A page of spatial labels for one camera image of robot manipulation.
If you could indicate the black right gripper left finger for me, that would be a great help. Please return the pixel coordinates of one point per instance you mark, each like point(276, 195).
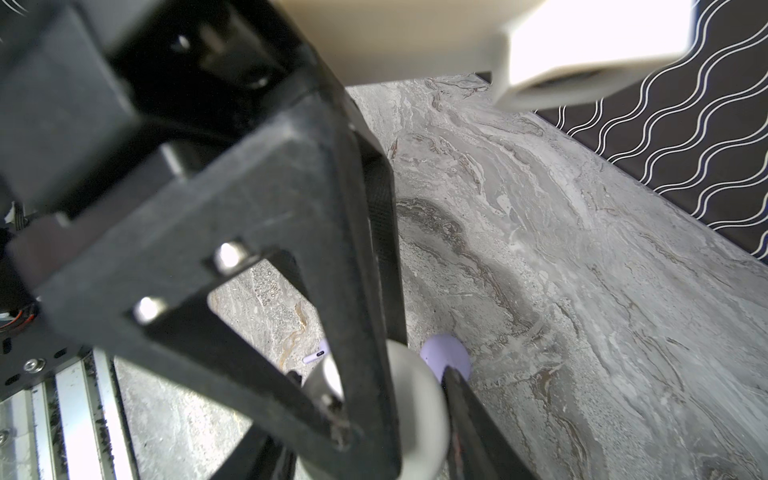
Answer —
point(259, 454)

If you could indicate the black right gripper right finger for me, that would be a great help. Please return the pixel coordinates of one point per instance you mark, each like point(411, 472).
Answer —
point(478, 449)

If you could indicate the purple earbud charging case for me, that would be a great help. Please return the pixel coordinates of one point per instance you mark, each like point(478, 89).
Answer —
point(442, 351)

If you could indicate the white earbud charging case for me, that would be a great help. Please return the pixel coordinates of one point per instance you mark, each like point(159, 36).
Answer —
point(424, 424)

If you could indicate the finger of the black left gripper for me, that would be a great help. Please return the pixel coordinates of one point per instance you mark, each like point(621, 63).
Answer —
point(195, 363)

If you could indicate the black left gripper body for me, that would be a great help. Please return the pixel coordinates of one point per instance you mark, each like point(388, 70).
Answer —
point(150, 133)

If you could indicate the purple earbud left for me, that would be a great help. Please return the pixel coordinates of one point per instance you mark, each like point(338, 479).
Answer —
point(321, 350)

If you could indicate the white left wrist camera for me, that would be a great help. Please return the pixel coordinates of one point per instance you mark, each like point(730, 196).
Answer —
point(539, 54)

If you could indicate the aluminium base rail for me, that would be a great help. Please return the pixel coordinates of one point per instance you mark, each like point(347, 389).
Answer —
point(71, 425)

